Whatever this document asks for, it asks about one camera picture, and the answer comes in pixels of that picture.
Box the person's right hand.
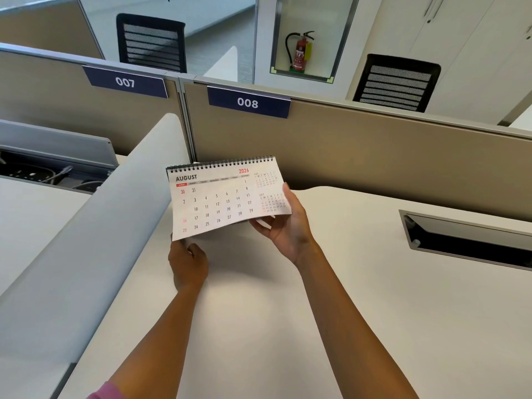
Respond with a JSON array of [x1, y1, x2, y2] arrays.
[[249, 182, 317, 267]]

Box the person's left hand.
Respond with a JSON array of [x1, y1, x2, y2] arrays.
[[168, 232, 209, 292]]

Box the white spiral desk calendar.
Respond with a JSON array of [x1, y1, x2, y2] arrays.
[[166, 155, 293, 241]]

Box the person's right forearm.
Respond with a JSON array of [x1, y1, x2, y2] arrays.
[[295, 241, 425, 399]]

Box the person's left forearm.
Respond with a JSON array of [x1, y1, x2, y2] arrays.
[[88, 279, 207, 399]]

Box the beige cubicle partition panel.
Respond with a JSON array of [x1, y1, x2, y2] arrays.
[[180, 76, 532, 212], [0, 42, 196, 162]]

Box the dark blue desk number sign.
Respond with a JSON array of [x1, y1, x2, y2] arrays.
[[82, 65, 169, 99], [207, 86, 291, 119]]

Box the grey curved desk divider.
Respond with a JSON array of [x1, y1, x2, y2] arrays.
[[0, 113, 187, 376]]

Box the red fire extinguisher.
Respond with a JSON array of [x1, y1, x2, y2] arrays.
[[285, 31, 315, 72]]

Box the black mesh office chair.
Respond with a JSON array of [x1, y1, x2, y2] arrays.
[[116, 13, 187, 74], [352, 54, 441, 113]]

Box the glass fire extinguisher niche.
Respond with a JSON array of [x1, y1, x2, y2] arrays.
[[270, 0, 361, 83]]

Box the pink sleeve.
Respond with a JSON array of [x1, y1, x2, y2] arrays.
[[86, 381, 134, 399]]

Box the white cabinet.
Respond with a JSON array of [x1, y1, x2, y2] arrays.
[[346, 0, 532, 125]]

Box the grey cables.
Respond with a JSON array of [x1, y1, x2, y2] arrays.
[[39, 165, 104, 192]]

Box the grey desk cable tray lid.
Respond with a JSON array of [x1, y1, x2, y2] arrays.
[[0, 119, 120, 169]]

